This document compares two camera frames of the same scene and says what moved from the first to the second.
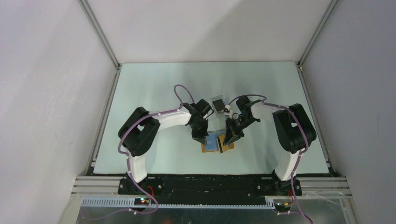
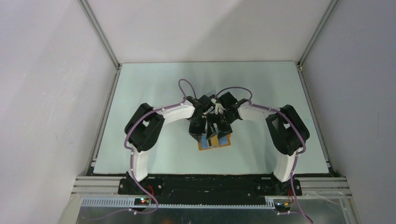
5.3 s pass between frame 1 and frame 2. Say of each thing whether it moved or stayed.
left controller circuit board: stayed
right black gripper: moved
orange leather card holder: moved
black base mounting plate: stayed
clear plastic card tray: moved
